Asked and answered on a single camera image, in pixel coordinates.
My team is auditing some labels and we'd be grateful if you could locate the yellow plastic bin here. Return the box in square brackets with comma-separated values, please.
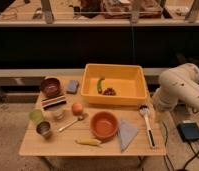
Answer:
[81, 64, 148, 106]

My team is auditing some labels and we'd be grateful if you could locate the wooden folding table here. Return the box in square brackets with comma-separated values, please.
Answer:
[18, 75, 167, 168]

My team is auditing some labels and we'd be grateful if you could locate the metal spoon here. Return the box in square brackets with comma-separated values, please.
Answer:
[58, 115, 85, 132]

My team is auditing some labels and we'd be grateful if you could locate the orange bowl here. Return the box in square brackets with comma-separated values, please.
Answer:
[90, 111, 118, 141]

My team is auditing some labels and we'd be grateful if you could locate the black cable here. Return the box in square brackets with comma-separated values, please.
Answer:
[161, 121, 199, 171]

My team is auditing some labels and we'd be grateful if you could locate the green plastic cup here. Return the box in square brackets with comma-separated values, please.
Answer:
[29, 109, 44, 125]

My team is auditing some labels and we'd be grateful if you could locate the orange fruit toy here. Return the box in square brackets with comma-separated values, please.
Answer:
[71, 103, 83, 116]

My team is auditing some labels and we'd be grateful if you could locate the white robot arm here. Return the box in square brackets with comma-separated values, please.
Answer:
[152, 63, 199, 112]

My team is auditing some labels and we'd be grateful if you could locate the purple grapes toy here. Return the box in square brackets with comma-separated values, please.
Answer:
[103, 87, 116, 96]

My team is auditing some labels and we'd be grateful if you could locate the blue grey towel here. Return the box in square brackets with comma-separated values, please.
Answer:
[117, 119, 139, 152]

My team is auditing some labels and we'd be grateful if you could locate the striped box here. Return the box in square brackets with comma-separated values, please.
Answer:
[41, 95, 66, 110]

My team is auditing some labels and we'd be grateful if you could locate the small metal cup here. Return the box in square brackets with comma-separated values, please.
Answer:
[36, 121, 52, 139]

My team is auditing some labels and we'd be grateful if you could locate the dark red bowl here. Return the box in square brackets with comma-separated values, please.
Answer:
[40, 78, 61, 98]

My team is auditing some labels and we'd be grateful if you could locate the white small cup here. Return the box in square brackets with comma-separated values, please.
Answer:
[51, 108, 65, 120]

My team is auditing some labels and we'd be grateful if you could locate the blue sponge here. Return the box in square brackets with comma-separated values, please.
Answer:
[66, 80, 79, 94]

